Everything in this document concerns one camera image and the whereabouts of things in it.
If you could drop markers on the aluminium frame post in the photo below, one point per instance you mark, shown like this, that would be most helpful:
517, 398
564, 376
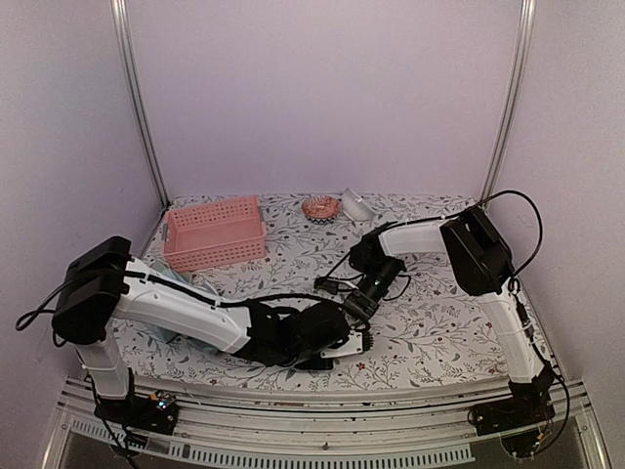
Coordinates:
519, 64
119, 9

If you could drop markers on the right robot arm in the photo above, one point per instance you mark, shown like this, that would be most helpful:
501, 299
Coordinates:
482, 264

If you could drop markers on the right aluminium frame post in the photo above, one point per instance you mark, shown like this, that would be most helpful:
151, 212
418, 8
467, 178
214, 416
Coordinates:
519, 64

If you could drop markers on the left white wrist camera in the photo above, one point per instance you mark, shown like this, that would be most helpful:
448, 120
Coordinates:
357, 343

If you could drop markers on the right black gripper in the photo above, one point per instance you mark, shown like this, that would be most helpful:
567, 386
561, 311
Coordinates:
360, 306

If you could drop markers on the floral table mat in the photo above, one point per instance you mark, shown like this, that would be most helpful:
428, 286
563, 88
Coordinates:
427, 333

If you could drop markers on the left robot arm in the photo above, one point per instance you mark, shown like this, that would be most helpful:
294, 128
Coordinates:
108, 283

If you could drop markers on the red patterned bowl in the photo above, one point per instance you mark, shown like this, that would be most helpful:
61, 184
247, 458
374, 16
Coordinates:
321, 209

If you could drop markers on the white tipped bowl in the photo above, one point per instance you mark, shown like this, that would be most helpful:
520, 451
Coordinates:
355, 206

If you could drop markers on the pink plastic basket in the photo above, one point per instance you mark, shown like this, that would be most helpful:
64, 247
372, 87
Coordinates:
214, 234

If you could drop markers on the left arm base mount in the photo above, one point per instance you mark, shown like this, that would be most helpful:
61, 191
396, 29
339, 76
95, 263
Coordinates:
156, 413

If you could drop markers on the left aluminium frame post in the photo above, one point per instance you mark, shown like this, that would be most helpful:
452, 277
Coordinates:
119, 9

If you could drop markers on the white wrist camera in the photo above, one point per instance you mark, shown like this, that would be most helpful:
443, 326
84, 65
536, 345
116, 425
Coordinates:
357, 343
334, 285

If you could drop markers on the front aluminium rail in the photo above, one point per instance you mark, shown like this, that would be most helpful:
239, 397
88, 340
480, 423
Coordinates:
226, 427

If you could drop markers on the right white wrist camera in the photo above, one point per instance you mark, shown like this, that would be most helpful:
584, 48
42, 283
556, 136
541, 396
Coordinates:
334, 285

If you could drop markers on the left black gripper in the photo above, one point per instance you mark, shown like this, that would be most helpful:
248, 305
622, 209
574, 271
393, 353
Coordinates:
329, 365

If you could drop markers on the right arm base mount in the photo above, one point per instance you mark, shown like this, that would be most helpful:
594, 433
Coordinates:
529, 404

